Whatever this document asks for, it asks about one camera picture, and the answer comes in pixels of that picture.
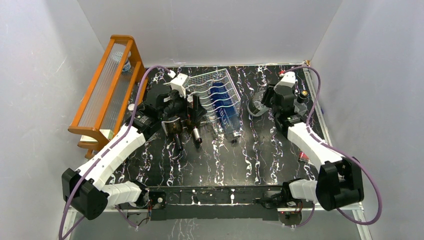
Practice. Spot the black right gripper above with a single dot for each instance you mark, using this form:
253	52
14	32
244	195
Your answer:
268	92

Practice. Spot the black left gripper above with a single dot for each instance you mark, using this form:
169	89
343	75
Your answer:
198	111

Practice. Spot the dark wine bottle brown label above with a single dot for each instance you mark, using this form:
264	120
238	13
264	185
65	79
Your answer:
193	129

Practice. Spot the square clear bottle black cap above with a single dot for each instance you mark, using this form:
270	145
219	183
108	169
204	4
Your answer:
299	104

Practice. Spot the round clear bottle white cap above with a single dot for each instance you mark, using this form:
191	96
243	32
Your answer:
255	106

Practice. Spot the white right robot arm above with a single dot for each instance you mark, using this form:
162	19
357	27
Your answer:
339	182

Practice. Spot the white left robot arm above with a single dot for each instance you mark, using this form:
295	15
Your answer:
109	162

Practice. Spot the clear bottle silver cap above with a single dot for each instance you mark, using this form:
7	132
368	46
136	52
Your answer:
131	107

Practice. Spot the plastic water bottle on shelf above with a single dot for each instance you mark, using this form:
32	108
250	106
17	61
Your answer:
117	57

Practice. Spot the pack of coloured markers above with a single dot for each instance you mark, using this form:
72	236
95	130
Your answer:
303	157

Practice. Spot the orange wooden shelf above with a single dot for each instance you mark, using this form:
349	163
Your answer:
104	104

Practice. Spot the white wire wine rack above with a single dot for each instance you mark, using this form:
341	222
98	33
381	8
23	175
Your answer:
201	84

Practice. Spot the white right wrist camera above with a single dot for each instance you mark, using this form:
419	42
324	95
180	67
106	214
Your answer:
287	79

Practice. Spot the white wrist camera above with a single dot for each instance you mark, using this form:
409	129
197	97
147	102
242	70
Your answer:
178	82
287	79

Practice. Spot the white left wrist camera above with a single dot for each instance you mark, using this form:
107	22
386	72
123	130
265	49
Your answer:
178	82

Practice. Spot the aluminium frame rail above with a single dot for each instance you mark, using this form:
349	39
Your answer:
221	202

